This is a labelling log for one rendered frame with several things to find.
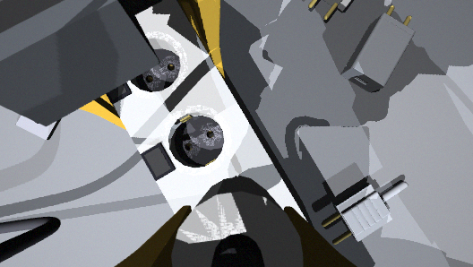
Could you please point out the grey plug with two brass pins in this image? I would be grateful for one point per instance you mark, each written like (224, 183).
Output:
(378, 52)

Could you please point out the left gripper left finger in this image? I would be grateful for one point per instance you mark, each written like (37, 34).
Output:
(157, 250)

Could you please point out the white plug with two brass prongs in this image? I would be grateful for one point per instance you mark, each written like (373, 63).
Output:
(341, 4)

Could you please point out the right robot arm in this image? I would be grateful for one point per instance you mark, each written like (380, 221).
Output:
(74, 52)

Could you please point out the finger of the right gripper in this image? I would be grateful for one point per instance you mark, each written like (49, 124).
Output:
(204, 16)
(103, 107)

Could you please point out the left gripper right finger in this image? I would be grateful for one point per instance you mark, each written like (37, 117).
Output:
(317, 252)

